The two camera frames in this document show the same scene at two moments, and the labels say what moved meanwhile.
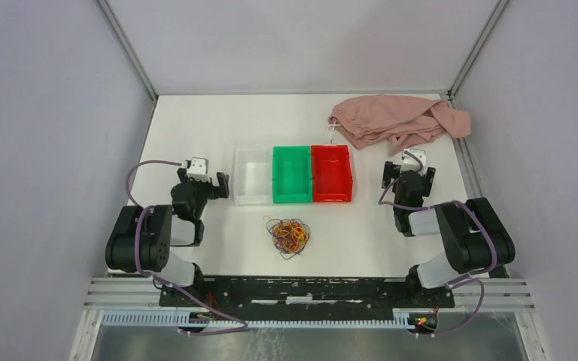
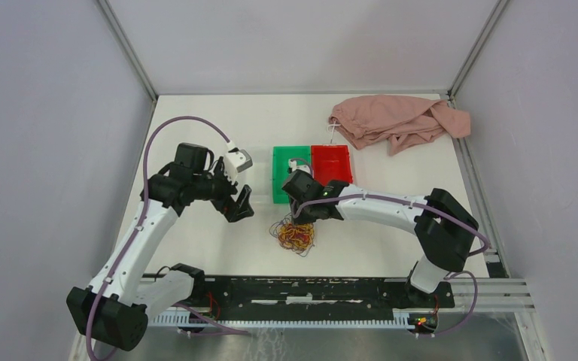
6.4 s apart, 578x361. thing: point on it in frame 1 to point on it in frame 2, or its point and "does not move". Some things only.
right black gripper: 390,171 to 302,219
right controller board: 423,323 does not move
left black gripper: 222,179 to 225,206
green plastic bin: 291,174 does not move
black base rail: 317,294 does not move
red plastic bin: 332,178 does not move
